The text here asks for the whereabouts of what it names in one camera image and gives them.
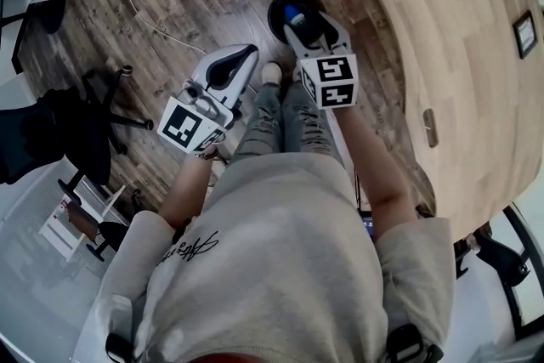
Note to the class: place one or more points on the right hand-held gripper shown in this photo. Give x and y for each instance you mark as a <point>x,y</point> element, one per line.
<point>336,83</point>

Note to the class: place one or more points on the black marble round table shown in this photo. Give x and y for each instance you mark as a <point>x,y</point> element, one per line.
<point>53,15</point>

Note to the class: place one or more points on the black clip microphone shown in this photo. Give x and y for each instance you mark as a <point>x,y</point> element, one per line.
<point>181,230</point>

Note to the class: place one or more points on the black phone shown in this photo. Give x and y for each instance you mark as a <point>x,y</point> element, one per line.
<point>367,225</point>

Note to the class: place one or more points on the person's beige shirt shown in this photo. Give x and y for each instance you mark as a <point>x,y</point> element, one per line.
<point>276,268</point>

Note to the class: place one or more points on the black picture frame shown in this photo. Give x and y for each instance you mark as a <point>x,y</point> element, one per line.
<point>525,34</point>

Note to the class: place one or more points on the person's grey trousers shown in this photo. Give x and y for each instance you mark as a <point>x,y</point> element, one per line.
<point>297,119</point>

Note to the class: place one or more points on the white chair brown seat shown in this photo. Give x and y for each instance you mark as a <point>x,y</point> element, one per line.
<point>85,221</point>

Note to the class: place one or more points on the person's right beige shoe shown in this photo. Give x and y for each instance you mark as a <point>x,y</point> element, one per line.
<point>297,74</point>

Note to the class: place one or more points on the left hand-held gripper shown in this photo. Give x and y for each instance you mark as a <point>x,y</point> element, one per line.
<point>183,127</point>

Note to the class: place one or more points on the person's right forearm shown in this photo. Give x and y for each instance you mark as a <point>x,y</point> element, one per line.
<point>374,174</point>

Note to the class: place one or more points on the person's left forearm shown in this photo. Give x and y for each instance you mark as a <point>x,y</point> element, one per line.
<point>187,191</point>

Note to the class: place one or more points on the black waste bin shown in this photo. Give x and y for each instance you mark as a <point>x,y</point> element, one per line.
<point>278,19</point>

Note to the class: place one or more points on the person's left beige shoe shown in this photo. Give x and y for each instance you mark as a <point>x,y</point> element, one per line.
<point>270,72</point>

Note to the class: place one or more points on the person's beige shoe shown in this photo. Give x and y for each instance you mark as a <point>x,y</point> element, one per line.
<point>297,74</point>
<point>270,72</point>

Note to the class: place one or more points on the light wooden table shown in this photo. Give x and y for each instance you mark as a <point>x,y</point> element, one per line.
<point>446,55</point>

